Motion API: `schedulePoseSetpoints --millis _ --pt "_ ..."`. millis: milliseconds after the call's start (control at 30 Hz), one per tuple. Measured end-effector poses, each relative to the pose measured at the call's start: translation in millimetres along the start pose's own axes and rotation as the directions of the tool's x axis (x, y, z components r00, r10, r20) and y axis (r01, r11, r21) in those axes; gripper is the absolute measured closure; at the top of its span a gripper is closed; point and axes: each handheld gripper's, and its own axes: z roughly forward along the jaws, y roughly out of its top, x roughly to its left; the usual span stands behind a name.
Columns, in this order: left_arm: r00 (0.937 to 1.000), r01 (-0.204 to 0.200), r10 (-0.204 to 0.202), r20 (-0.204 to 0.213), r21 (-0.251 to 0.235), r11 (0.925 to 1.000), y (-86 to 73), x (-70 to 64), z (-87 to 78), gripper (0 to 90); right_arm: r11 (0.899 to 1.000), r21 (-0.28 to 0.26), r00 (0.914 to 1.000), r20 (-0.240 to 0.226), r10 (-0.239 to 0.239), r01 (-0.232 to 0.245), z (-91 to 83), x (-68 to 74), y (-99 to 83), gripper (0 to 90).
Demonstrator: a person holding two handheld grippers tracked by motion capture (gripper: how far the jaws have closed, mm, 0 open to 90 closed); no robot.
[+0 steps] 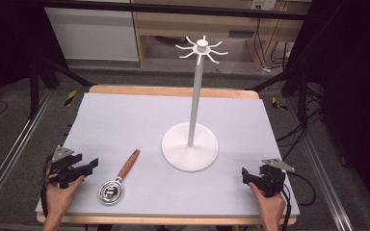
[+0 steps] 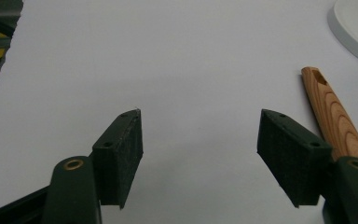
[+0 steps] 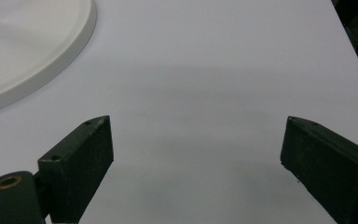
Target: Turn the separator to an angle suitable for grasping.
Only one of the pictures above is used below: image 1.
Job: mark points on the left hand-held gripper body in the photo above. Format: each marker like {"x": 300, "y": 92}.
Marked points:
{"x": 62, "y": 166}

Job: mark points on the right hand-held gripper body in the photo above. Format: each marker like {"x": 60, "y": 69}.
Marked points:
{"x": 272, "y": 179}

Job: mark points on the white hook rack stand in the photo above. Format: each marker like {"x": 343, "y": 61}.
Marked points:
{"x": 191, "y": 146}

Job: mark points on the person's right hand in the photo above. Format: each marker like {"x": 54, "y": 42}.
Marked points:
{"x": 269, "y": 207}

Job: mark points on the person's left hand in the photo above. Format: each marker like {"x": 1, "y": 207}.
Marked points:
{"x": 59, "y": 199}

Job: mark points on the yellow black floor tape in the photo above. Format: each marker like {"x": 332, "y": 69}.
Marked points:
{"x": 71, "y": 97}
{"x": 278, "y": 104}

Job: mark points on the grey table mat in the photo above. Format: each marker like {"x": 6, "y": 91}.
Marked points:
{"x": 141, "y": 128}

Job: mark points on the black metal stand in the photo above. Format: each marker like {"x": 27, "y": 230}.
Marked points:
{"x": 302, "y": 93}
{"x": 34, "y": 86}

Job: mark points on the wooden table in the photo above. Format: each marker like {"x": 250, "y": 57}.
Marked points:
{"x": 173, "y": 91}

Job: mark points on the white cabinet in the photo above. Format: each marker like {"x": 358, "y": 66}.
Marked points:
{"x": 93, "y": 35}

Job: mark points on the black curtain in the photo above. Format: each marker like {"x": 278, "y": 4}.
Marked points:
{"x": 9, "y": 41}
{"x": 356, "y": 80}

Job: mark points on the metal floor rail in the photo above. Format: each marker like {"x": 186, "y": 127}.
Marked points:
{"x": 13, "y": 150}
{"x": 324, "y": 179}

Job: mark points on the wall power socket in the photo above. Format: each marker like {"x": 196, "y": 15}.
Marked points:
{"x": 263, "y": 4}

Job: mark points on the black frame bar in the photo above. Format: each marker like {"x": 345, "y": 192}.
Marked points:
{"x": 173, "y": 8}

